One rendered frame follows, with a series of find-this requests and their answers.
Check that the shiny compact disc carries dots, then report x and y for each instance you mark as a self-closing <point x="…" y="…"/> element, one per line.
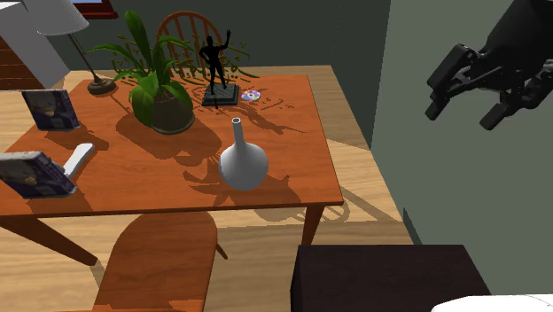
<point x="250" y="95"/>

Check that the red framed window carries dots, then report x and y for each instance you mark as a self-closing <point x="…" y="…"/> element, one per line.
<point x="97" y="14"/>

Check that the blue picture book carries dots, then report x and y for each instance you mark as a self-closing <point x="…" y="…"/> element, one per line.
<point x="32" y="175"/>
<point x="49" y="110"/>

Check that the orange wooden table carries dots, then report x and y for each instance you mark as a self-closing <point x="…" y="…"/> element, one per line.
<point x="147" y="181"/>

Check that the black human figure statue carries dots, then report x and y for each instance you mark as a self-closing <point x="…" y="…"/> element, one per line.
<point x="214" y="56"/>

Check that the orange wooden spindle-back chair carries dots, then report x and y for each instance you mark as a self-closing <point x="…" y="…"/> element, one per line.
<point x="190" y="21"/>

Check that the white remote control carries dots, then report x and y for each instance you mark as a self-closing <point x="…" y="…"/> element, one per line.
<point x="79" y="159"/>

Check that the orange wooden solid-back chair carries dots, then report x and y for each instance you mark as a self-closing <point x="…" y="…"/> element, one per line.
<point x="160" y="259"/>

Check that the green potted plant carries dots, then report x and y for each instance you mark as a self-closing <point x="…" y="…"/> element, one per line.
<point x="162" y="93"/>

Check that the white long-necked vase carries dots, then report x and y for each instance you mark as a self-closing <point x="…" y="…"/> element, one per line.
<point x="244" y="166"/>

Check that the grey shade table lamp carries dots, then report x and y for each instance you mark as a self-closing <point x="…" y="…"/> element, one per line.
<point x="58" y="17"/>

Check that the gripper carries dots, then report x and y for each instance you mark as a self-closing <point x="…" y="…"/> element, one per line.
<point x="525" y="36"/>

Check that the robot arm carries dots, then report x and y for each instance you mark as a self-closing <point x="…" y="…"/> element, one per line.
<point x="497" y="305"/>

